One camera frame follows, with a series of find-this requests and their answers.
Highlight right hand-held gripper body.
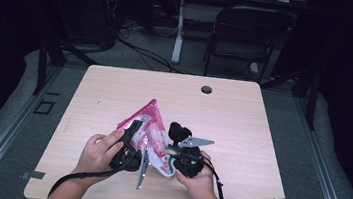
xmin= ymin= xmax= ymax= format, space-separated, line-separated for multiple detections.
xmin=173 ymin=135 xmax=216 ymax=181

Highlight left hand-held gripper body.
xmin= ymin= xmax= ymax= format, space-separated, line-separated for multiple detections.
xmin=106 ymin=138 xmax=153 ymax=191

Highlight red and clear plastic packet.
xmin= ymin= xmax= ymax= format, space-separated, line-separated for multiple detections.
xmin=111 ymin=94 xmax=185 ymax=180

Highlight clear jar with black lid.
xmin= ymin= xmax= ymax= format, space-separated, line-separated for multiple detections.
xmin=166 ymin=121 xmax=195 ymax=152

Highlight person's right hand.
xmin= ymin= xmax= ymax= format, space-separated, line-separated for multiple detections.
xmin=171 ymin=148 xmax=223 ymax=199

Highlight person's left hand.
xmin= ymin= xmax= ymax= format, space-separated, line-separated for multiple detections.
xmin=71 ymin=124 xmax=126 ymax=188

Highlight white power adapter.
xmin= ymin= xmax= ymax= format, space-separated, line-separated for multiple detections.
xmin=248 ymin=61 xmax=261 ymax=76

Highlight black metal stand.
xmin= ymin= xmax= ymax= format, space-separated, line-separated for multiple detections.
xmin=255 ymin=58 xmax=323 ymax=131
xmin=32 ymin=35 xmax=101 ymax=103

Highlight white desk with white leg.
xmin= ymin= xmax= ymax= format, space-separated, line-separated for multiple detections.
xmin=151 ymin=0 xmax=309 ymax=78

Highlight dark computer tower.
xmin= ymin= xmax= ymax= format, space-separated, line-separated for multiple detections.
xmin=53 ymin=0 xmax=121 ymax=48

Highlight black folding chair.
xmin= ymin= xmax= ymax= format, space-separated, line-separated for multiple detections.
xmin=200 ymin=1 xmax=298 ymax=88

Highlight right hand-held gripper black cable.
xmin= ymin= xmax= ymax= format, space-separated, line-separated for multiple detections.
xmin=197 ymin=156 xmax=231 ymax=199

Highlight hand-held gripper black cable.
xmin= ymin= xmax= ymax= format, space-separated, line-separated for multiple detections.
xmin=47 ymin=145 xmax=136 ymax=199
xmin=197 ymin=156 xmax=231 ymax=199

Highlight left hand-held gripper black cable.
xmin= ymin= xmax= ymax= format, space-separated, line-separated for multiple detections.
xmin=47 ymin=145 xmax=136 ymax=199

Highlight black floor cables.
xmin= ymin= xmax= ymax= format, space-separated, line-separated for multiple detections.
xmin=112 ymin=21 xmax=200 ymax=76

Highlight aluminium floor rail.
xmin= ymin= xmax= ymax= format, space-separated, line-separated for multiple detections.
xmin=282 ymin=92 xmax=353 ymax=199
xmin=0 ymin=58 xmax=66 ymax=199

